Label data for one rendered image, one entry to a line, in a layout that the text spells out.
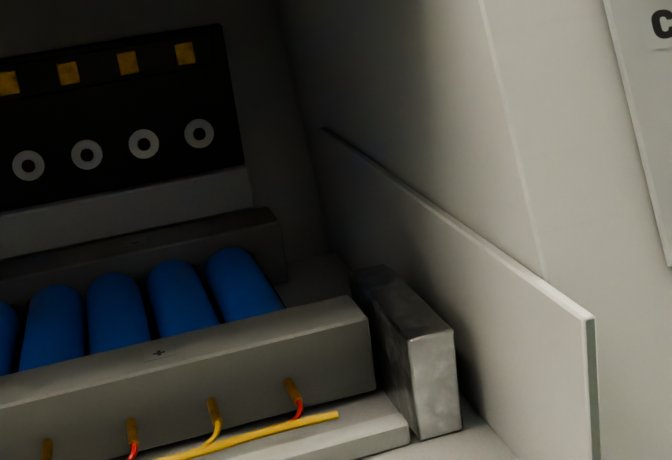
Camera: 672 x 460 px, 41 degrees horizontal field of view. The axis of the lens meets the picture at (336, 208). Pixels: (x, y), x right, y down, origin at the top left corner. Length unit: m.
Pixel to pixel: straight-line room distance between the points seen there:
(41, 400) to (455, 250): 0.11
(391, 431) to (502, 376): 0.03
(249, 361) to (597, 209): 0.10
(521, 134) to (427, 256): 0.07
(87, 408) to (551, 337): 0.12
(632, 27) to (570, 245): 0.05
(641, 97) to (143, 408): 0.14
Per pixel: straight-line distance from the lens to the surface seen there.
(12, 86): 0.33
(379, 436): 0.22
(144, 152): 0.34
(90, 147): 0.34
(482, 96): 0.20
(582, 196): 0.19
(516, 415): 0.21
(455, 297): 0.23
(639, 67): 0.20
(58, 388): 0.24
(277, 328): 0.24
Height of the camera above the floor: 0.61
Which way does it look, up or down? 3 degrees up
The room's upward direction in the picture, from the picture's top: 13 degrees counter-clockwise
